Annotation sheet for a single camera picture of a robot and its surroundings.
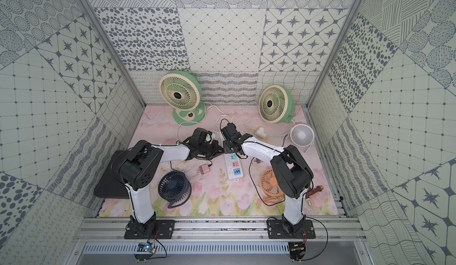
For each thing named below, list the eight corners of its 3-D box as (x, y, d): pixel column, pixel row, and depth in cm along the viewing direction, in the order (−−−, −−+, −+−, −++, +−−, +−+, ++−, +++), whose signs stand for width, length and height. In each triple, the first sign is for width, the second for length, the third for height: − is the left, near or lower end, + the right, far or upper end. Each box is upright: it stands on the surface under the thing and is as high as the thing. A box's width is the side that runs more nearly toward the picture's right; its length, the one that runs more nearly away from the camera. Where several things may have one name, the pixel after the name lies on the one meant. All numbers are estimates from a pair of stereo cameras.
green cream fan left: (171, 125, 112) (152, 83, 86) (174, 112, 119) (158, 70, 93) (204, 125, 112) (195, 83, 86) (205, 112, 119) (198, 71, 93)
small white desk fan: (292, 147, 99) (297, 137, 91) (289, 135, 105) (293, 124, 97) (309, 147, 99) (315, 137, 91) (305, 135, 105) (311, 124, 97)
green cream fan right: (275, 131, 107) (282, 110, 92) (252, 109, 119) (255, 87, 104) (291, 121, 112) (300, 100, 97) (267, 101, 124) (272, 79, 109)
